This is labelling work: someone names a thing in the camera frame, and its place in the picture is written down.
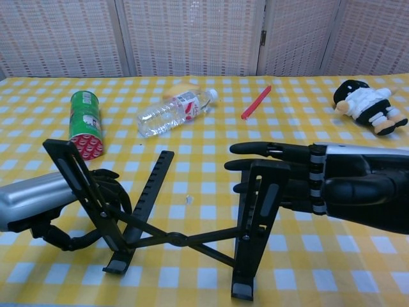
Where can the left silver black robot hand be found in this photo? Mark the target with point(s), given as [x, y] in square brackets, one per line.
[32, 198]

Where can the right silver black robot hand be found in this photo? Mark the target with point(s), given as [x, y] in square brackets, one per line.
[358, 185]

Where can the black folding stand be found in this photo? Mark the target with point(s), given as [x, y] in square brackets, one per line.
[179, 238]

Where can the yellow checkered tablecloth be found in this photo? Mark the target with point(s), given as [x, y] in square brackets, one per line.
[198, 275]

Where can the black and white plush doll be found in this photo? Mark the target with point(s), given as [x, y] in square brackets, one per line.
[364, 102]

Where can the green chips can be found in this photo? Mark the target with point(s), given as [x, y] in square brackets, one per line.
[84, 118]

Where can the red pen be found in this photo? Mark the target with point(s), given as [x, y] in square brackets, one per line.
[255, 103]

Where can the clear plastic water bottle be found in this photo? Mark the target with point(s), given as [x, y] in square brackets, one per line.
[156, 120]

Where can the brass screen hinge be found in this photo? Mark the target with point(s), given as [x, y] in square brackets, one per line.
[264, 37]

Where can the yellow sponge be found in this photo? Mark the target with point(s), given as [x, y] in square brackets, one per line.
[182, 88]

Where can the woven folding screen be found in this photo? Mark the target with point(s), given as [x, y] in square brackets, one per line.
[191, 32]

